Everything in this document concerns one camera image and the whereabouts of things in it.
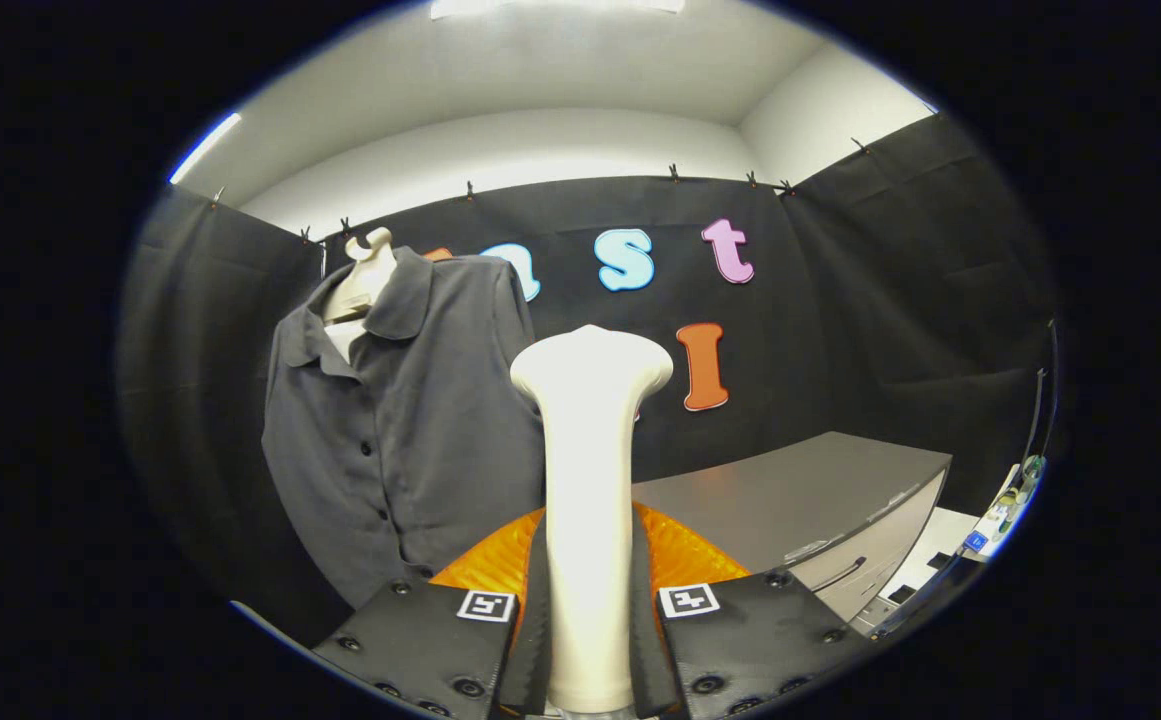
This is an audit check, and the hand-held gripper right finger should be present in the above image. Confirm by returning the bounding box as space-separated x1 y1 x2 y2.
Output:
628 502 873 720

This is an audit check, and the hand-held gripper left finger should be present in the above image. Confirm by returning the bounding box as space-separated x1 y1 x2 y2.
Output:
310 506 553 720

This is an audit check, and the white garment steamer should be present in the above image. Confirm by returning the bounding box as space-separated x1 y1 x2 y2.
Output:
510 324 676 715

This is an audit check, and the dark grey button shirt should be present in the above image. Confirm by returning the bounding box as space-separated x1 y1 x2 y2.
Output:
260 245 548 609

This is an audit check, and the cream clothes hanger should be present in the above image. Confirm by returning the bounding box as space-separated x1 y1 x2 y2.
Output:
322 227 399 363

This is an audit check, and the grey-topped white drawer cabinet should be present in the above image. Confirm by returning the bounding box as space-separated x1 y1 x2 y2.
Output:
632 430 953 626

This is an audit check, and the white sheet with black squares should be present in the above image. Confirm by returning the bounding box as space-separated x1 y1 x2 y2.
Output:
855 505 986 631

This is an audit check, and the black backdrop cloth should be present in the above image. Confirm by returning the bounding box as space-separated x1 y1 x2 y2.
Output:
118 110 1061 646

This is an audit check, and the clutter of small bottles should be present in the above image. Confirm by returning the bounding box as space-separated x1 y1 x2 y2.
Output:
965 455 1046 556

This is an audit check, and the row of black clips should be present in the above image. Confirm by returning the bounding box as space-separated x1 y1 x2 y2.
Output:
212 137 871 246

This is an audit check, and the ceiling strip light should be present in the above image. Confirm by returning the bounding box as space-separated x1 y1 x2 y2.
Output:
168 112 243 185

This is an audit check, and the ceiling light panel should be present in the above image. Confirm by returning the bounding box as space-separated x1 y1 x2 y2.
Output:
430 0 686 19

